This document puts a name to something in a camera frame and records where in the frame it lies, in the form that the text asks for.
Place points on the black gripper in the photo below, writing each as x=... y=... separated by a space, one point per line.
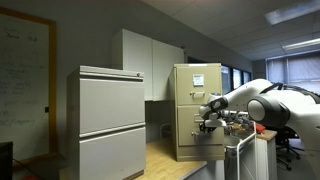
x=208 y=126

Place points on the beige drawer without paper label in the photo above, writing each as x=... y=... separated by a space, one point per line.
x=186 y=121

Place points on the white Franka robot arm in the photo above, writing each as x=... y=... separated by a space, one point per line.
x=300 y=113

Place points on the beige metal filing cabinet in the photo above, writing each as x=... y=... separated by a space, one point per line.
x=186 y=153

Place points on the beige drawer with paper label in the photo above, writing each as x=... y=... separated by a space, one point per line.
x=213 y=90

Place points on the small round cabinet lock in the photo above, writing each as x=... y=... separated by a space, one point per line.
x=138 y=74

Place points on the gray cabinet drawer front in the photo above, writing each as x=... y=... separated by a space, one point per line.
x=110 y=103
x=110 y=156

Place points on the gray metal filing cabinet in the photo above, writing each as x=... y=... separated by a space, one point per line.
x=73 y=133

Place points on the empty metal label holder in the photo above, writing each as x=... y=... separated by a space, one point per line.
x=197 y=119

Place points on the white paper label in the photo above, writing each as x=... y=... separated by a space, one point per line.
x=198 y=80

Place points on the red and white box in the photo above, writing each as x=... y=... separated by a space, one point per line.
x=260 y=127

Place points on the dark window row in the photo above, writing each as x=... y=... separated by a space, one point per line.
x=236 y=78

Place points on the wood topped side counter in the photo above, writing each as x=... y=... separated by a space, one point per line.
x=266 y=156

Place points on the black office chair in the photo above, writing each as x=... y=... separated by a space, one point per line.
x=286 y=146

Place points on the window with blinds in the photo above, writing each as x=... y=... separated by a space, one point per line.
x=300 y=71

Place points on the narrow ceiling light strip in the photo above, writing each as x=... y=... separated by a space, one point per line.
x=301 y=44

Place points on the large ceiling light panel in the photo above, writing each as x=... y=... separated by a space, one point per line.
x=293 y=11

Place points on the wood framed whiteboard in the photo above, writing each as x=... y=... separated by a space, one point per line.
x=26 y=83

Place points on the white tube frame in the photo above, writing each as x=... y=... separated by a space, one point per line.
x=246 y=140

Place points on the white wall cabinet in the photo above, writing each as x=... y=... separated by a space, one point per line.
x=140 y=60

